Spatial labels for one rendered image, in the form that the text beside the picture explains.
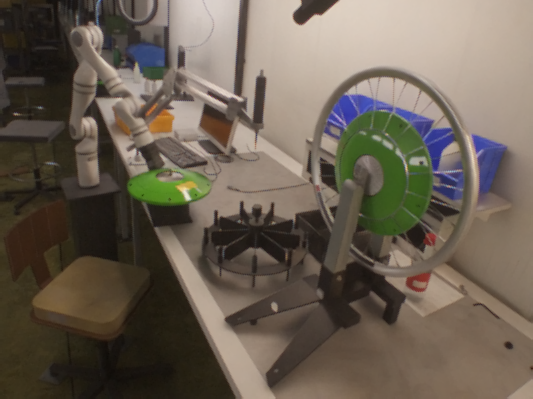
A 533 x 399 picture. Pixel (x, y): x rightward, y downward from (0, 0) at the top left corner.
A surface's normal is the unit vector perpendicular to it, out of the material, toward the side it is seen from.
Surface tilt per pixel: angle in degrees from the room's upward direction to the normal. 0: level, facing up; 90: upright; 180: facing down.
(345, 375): 0
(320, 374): 0
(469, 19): 90
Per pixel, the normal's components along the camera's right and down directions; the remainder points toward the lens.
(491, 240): -0.87, 0.11
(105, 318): 0.10, -0.91
